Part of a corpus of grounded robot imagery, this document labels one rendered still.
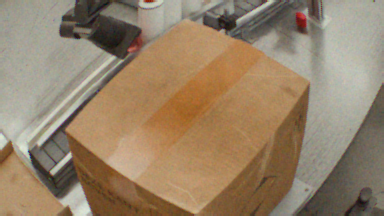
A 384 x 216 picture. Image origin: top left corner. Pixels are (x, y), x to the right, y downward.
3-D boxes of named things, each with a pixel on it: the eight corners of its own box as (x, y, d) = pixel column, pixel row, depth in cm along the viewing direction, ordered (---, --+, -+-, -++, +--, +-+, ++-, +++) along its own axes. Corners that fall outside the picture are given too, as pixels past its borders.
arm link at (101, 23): (89, 38, 113) (102, 11, 113) (69, 36, 116) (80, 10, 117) (106, 45, 119) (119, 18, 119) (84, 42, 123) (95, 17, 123)
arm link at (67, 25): (84, 3, 108) (111, -17, 114) (52, 3, 114) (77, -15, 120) (86, 52, 115) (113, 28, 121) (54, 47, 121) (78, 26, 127)
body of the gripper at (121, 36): (112, 17, 129) (95, 10, 122) (144, 30, 124) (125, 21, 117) (95, 44, 129) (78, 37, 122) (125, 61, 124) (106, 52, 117)
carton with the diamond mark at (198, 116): (189, 139, 128) (186, 17, 109) (292, 188, 118) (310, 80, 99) (96, 225, 111) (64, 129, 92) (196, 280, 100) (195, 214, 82)
